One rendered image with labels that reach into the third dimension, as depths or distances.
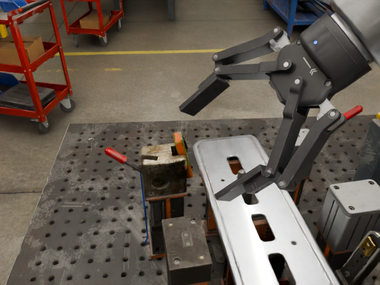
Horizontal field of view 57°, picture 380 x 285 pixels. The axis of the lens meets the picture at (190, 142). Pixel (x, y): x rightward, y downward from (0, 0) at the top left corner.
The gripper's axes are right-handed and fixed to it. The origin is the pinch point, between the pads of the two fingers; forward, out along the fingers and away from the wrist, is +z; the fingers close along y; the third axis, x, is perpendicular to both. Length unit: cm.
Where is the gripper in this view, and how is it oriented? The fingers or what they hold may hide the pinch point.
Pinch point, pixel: (208, 147)
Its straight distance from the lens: 45.2
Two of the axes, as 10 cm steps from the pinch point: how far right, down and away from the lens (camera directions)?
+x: -6.4, -1.8, -7.4
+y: -3.3, -8.1, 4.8
